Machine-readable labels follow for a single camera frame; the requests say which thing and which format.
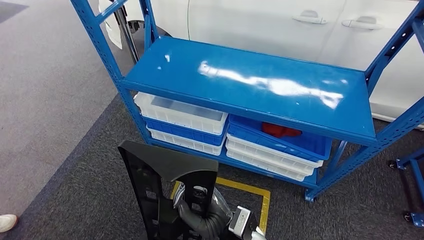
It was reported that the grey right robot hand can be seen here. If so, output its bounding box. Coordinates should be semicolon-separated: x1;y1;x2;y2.
172;183;233;240

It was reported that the black plastic bracket part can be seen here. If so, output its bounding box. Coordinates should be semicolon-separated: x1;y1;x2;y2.
117;140;220;240

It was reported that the red part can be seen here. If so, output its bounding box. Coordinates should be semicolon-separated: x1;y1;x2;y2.
261;121;303;139

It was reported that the blue metal shelf rack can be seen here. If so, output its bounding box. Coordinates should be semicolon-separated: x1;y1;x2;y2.
69;0;424;203

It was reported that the blue wheeled shelf cart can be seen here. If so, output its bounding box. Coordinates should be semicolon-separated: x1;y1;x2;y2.
387;147;424;229

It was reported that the white plastic bin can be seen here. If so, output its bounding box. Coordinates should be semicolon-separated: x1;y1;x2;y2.
225;149;316;182
133;91;229;136
225;134;324;176
147;127;226;157

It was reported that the person's white shoe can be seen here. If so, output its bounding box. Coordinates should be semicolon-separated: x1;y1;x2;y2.
0;214;18;234

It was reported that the dark metal pole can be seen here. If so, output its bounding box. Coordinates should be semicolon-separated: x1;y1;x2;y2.
112;6;140;64

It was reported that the white car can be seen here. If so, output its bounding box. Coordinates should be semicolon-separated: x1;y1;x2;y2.
97;0;424;130

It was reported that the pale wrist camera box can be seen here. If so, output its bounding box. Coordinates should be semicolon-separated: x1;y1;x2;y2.
228;205;263;240

